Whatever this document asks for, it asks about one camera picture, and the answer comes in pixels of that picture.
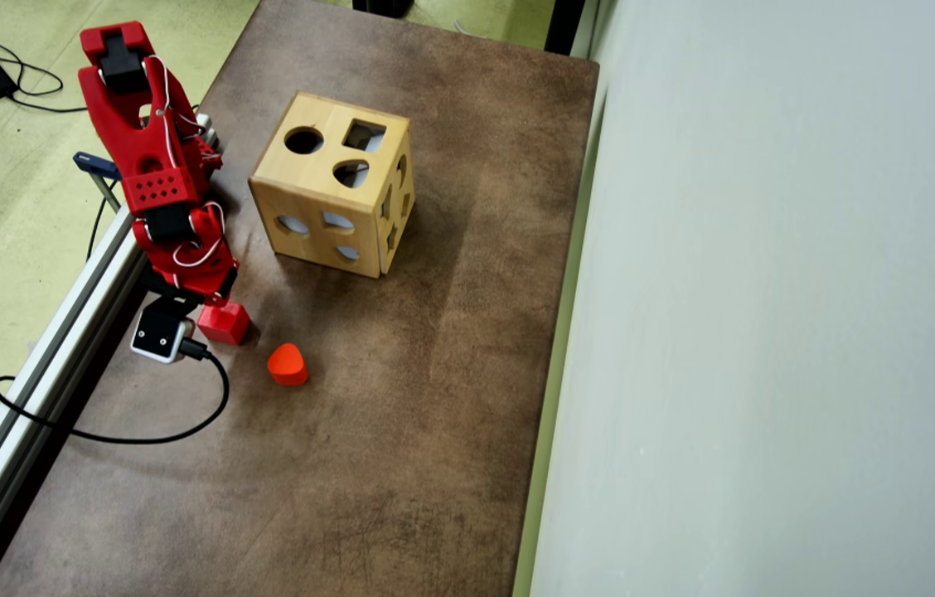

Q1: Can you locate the thick black camera cable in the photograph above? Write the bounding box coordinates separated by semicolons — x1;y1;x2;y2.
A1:
0;336;230;445

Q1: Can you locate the black object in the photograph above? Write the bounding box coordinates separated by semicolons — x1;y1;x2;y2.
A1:
351;0;416;19

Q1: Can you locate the black post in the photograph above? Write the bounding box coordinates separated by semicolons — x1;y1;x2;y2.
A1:
545;0;587;57

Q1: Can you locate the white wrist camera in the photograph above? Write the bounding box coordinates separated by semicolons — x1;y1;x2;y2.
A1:
131;297;195;364

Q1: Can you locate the thin black adapter cable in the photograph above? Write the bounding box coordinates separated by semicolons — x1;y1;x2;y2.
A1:
0;37;89;114

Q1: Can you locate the dark blue clamp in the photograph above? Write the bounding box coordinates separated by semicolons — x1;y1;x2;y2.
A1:
73;152;122;212

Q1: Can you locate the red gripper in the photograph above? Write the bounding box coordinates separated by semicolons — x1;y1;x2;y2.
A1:
134;201;241;306

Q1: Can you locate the aluminium profile rail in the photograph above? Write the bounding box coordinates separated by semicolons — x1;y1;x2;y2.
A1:
0;207;155;597

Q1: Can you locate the red wooden cube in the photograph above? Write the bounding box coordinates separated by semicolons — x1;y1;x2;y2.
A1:
196;300;251;347

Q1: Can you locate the wooden shape sorter box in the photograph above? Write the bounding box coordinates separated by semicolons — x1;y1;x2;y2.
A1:
249;91;416;279

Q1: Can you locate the orange heart shaped block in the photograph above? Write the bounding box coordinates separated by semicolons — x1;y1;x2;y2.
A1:
267;342;310;387

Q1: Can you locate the thin black power cable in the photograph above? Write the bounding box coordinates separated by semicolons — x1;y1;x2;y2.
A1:
87;197;108;260

